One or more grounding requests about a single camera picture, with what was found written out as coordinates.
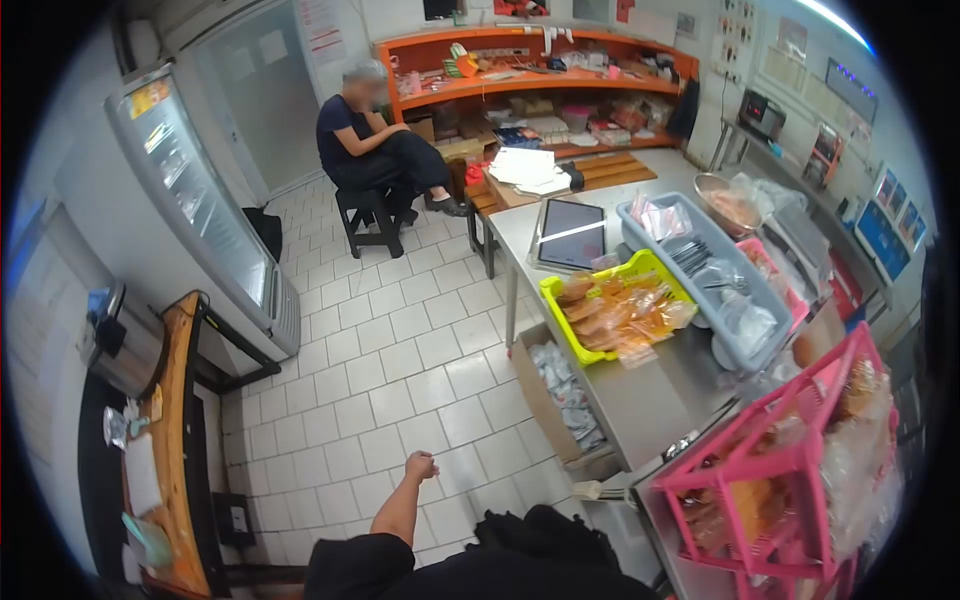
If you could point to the person's left hand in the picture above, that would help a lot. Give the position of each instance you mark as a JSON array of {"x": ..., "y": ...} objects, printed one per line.
[{"x": 420, "y": 466}]

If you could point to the person's left fingers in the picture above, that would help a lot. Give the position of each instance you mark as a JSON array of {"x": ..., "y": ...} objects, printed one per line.
[{"x": 431, "y": 466}]

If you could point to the person's body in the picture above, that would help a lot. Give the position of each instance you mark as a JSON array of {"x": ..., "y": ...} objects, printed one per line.
[{"x": 480, "y": 566}]

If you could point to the cardboard box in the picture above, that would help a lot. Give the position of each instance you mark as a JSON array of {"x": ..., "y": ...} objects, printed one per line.
[{"x": 540, "y": 405}]

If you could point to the pile of white packets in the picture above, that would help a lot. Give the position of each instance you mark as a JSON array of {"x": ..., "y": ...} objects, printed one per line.
[{"x": 566, "y": 394}]

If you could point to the yellow plastic basket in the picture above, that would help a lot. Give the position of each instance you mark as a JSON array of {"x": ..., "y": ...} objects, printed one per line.
[{"x": 559, "y": 315}]

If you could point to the black floor box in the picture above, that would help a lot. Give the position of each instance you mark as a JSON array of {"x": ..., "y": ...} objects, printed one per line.
[{"x": 234, "y": 519}]

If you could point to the steel work table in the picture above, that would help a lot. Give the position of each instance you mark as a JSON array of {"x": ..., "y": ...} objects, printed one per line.
[{"x": 645, "y": 405}]

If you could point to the pile of bagged breads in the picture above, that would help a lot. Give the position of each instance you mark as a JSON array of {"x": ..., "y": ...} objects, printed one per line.
[{"x": 622, "y": 311}]

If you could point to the wooden side counter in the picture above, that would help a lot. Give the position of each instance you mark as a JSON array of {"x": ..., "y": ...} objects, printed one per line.
[{"x": 176, "y": 450}]

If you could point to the black stool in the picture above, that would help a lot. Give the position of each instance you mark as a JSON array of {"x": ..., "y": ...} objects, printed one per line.
[{"x": 369, "y": 217}]

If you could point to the black tablet on stand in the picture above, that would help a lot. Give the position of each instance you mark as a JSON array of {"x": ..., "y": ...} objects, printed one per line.
[{"x": 571, "y": 234}]

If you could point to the black bag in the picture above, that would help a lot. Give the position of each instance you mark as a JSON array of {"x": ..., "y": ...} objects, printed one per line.
[{"x": 264, "y": 231}]

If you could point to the red bag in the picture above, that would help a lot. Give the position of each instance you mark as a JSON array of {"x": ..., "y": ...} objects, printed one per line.
[{"x": 475, "y": 174}]

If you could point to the stack of white papers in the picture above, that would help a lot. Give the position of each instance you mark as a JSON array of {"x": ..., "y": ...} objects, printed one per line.
[{"x": 529, "y": 169}]

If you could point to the steel urn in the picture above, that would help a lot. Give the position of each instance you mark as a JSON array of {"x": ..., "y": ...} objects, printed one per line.
[{"x": 127, "y": 341}]

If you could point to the pink plastic crate rack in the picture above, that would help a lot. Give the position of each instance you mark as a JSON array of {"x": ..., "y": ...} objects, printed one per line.
[{"x": 765, "y": 465}]

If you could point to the glass door fridge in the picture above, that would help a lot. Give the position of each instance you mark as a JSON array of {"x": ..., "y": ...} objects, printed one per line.
[{"x": 202, "y": 217}]

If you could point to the grey blue plastic tub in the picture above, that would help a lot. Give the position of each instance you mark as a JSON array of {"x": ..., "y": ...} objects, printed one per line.
[{"x": 750, "y": 300}]

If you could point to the metal bowl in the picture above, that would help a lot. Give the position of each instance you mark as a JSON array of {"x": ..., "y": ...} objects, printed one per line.
[{"x": 724, "y": 206}]

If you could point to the small pink basket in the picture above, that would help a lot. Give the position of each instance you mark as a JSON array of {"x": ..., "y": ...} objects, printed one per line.
[{"x": 772, "y": 274}]

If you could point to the orange shelf unit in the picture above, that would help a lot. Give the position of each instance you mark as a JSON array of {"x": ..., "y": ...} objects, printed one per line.
[{"x": 536, "y": 82}]

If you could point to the grey door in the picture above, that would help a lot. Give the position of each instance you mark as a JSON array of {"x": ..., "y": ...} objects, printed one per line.
[{"x": 262, "y": 97}]

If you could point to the steel side counter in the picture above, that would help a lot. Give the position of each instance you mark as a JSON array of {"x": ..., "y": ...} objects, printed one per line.
[{"x": 795, "y": 191}]

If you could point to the black countertop appliance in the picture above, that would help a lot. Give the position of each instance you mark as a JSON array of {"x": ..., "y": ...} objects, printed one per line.
[{"x": 761, "y": 114}]

